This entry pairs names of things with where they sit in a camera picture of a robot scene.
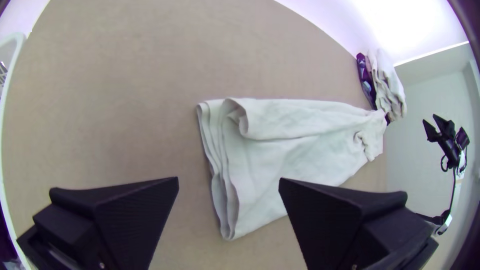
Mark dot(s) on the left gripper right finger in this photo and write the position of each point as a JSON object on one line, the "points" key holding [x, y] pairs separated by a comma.
{"points": [[337, 225]]}

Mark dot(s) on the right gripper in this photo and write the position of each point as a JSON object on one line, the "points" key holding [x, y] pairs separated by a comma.
{"points": [[453, 150]]}

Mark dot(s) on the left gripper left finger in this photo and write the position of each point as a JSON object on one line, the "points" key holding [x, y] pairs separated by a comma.
{"points": [[120, 221]]}

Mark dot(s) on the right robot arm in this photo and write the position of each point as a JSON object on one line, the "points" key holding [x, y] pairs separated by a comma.
{"points": [[443, 220]]}

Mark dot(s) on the white t-shirt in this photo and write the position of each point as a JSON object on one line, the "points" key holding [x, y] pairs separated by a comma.
{"points": [[292, 142]]}

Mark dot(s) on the pile of folded clothes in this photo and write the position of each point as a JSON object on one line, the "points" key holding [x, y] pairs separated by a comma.
{"points": [[390, 86]]}

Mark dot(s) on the white laundry basket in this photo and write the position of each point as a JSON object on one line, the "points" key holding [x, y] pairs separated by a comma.
{"points": [[11, 45]]}

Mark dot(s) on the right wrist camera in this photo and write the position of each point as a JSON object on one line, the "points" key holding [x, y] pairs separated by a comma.
{"points": [[462, 138]]}

